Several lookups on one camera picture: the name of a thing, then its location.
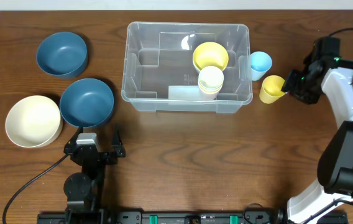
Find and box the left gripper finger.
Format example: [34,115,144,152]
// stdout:
[69,126,83,146]
[111,126,124,152]

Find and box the yellow cup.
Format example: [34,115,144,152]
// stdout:
[198,85,222,95]
[259,75,286,104]

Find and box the cream cup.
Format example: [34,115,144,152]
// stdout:
[198,66,224,90]

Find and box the yellow small bowl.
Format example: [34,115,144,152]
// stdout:
[192,42,229,73]

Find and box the pink cup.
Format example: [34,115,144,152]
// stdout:
[199,90,219,100]

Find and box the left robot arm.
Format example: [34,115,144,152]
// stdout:
[63,127,126,224]

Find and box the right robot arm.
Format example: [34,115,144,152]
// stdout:
[278,55,353,223]

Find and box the clear plastic storage container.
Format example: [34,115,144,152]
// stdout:
[121,21,253,114]

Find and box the near dark blue bowl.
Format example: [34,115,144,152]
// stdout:
[60,78,114,128]

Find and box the dark blue bowl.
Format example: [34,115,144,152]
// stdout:
[36,32,88,79]
[60,78,114,128]

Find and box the large cream bowl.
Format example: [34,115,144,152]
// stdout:
[5,95,63,148]

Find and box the light blue cup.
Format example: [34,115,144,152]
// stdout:
[250,51,272,81]

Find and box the far dark blue bowl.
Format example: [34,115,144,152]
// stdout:
[36,32,88,79]

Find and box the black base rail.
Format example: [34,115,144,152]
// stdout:
[36,210,349,224]

